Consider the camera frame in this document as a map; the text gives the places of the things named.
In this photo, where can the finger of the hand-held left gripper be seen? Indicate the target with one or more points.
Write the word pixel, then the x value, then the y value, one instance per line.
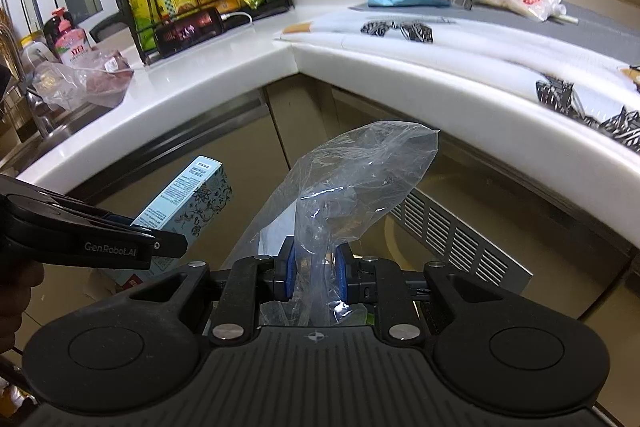
pixel 60 204
pixel 170 246

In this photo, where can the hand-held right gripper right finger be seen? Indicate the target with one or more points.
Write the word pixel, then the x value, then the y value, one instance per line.
pixel 340 274

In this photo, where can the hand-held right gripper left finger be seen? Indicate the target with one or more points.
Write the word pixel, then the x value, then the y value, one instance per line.
pixel 290 272

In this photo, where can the light blue floral box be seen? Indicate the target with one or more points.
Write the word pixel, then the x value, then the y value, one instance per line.
pixel 190 202

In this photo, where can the clear plastic bag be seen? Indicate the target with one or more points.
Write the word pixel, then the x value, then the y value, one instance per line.
pixel 350 177

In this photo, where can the person's left hand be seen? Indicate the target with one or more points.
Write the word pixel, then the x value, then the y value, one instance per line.
pixel 15 302

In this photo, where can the steel sink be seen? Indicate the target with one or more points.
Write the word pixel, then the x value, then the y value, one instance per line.
pixel 65 132

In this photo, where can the metal faucet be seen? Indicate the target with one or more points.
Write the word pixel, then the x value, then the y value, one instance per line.
pixel 40 119

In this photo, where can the clear bag of meat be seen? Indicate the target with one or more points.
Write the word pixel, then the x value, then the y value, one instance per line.
pixel 95 77

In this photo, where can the clear jug yellow cap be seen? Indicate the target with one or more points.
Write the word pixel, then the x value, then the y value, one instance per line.
pixel 35 59

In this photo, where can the pink pump bottle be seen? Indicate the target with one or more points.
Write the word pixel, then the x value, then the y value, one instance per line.
pixel 70 44

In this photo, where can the grey vent grille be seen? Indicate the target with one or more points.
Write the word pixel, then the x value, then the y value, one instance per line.
pixel 505 274

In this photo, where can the white printed cloth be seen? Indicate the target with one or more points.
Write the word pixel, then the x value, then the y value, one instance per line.
pixel 475 47

